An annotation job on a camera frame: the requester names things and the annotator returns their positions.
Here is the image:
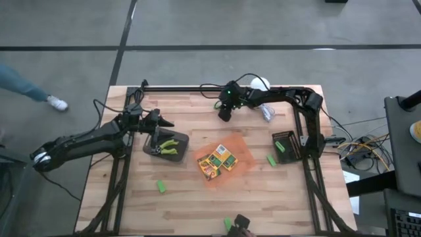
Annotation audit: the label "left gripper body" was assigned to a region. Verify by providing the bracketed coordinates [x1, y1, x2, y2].
[122, 102, 162, 135]

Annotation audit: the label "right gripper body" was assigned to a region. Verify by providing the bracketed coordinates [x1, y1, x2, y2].
[218, 80, 257, 112]

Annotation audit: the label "orange translucent plastic bin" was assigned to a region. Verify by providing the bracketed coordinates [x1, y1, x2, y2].
[192, 132, 257, 189]

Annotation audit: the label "black mesh basket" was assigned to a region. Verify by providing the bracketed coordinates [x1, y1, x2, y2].
[271, 130, 303, 165]

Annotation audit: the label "dark grey plastic bin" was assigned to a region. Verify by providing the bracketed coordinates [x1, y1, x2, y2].
[142, 126, 190, 163]

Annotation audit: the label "white dome lamp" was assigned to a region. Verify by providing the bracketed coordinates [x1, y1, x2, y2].
[249, 77, 271, 93]

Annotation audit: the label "person's shoe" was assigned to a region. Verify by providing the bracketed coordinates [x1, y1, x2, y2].
[46, 95, 69, 112]

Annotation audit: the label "black table clamp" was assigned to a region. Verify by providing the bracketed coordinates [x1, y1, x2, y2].
[324, 135, 347, 147]

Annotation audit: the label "small black device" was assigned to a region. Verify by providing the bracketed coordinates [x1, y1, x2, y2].
[226, 213, 256, 237]

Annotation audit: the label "person's leg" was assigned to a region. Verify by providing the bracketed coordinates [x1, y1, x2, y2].
[0, 64, 50, 102]

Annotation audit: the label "black power adapter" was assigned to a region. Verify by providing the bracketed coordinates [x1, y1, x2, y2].
[347, 151, 366, 166]

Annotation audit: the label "white paper sheet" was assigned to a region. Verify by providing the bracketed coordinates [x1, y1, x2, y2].
[341, 169, 362, 215]

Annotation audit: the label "grey metal stand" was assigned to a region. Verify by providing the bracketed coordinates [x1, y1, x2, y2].
[0, 144, 53, 237]

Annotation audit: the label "black cart leg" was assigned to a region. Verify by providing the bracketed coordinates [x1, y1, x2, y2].
[345, 170, 397, 198]

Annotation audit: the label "black pole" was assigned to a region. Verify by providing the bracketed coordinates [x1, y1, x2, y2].
[399, 89, 421, 112]

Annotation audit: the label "yellow round disc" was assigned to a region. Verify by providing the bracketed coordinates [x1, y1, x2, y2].
[409, 120, 421, 145]

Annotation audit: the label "black keyboard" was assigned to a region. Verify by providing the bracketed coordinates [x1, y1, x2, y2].
[389, 207, 421, 237]

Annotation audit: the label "green-handled pliers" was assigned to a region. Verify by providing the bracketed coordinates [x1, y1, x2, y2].
[150, 139, 180, 156]

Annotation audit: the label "white lamp cable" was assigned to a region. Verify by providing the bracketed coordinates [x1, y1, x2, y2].
[259, 103, 276, 122]

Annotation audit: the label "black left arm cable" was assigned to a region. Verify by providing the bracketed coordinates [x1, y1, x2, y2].
[39, 88, 145, 201]

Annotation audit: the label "black floor cables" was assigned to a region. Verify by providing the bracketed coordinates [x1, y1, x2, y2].
[328, 115, 387, 142]

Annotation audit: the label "yellow floor cable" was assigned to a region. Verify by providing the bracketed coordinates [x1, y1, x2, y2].
[337, 133, 391, 172]

